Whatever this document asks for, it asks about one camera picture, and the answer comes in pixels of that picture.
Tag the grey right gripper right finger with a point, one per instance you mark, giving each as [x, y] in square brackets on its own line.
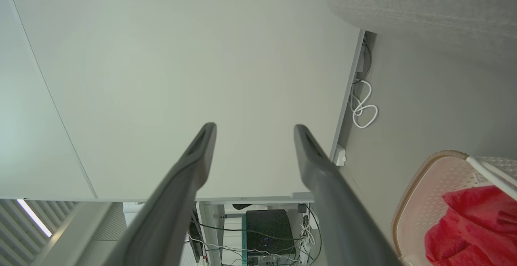
[339, 209]

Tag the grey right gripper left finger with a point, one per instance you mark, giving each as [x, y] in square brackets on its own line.
[169, 201]

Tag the red jersey with white trim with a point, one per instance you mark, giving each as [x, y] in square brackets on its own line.
[472, 225]

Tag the grey metal desk leg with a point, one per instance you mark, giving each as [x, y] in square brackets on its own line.
[212, 233]

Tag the white power outlet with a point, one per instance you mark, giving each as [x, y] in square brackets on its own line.
[340, 156]

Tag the black computer box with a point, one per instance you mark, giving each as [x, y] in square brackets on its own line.
[268, 227]

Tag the white perforated laundry basket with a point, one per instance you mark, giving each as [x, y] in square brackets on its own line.
[428, 177]

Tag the white strip light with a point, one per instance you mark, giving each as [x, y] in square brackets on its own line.
[34, 217]

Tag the large white partition panel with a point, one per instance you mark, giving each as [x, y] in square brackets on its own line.
[181, 64]

